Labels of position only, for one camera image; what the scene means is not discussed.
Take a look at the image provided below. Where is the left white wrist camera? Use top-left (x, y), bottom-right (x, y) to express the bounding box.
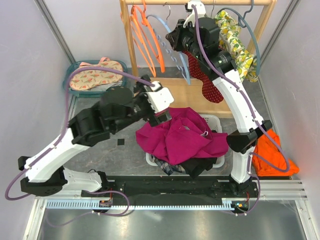
top-left (144, 81), bottom-right (174, 114)

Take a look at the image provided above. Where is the light blue hanger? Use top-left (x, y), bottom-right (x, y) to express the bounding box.
top-left (146, 2), bottom-right (191, 85)

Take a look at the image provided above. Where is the orange plastic hanger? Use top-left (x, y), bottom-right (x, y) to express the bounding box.
top-left (120, 1), bottom-right (157, 77)

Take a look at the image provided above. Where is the slate blue hanger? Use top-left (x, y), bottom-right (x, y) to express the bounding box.
top-left (218, 0), bottom-right (261, 75)

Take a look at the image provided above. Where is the lemon print garment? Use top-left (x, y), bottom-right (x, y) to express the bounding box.
top-left (214, 10), bottom-right (259, 83)

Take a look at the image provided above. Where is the black pleated skirt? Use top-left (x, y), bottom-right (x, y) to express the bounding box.
top-left (180, 157), bottom-right (218, 179)

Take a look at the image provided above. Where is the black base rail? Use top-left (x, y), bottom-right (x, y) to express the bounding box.
top-left (96, 175), bottom-right (259, 204)

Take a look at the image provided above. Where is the wooden clothes rack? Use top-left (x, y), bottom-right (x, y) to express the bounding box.
top-left (119, 0), bottom-right (276, 119)

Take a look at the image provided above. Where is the white perforated basket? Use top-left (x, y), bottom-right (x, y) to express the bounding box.
top-left (145, 114), bottom-right (225, 169)

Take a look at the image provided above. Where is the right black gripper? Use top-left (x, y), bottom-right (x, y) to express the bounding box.
top-left (167, 18), bottom-right (204, 61)

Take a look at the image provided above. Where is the red polka dot skirt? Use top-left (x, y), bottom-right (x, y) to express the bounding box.
top-left (182, 51), bottom-right (224, 104)

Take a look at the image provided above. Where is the teal laundry basket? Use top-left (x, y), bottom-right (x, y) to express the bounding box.
top-left (62, 59), bottom-right (129, 98)

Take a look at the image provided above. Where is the small black floor square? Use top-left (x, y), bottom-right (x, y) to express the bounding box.
top-left (117, 138), bottom-right (125, 146)

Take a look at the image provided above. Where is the floral pink cloth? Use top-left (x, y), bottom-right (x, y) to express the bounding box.
top-left (68, 57), bottom-right (127, 92)

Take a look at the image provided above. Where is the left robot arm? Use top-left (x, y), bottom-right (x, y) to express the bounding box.
top-left (18, 81), bottom-right (174, 197)

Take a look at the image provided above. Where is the white cable duct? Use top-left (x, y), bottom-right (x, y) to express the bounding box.
top-left (46, 199), bottom-right (235, 211)

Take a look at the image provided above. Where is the magenta skirt grey lining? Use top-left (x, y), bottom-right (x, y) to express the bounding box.
top-left (135, 107), bottom-right (229, 165)

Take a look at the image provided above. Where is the navy plaid skirt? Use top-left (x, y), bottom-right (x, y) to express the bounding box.
top-left (151, 155), bottom-right (187, 176)

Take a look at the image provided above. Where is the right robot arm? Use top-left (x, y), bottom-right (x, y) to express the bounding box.
top-left (165, 17), bottom-right (272, 197)

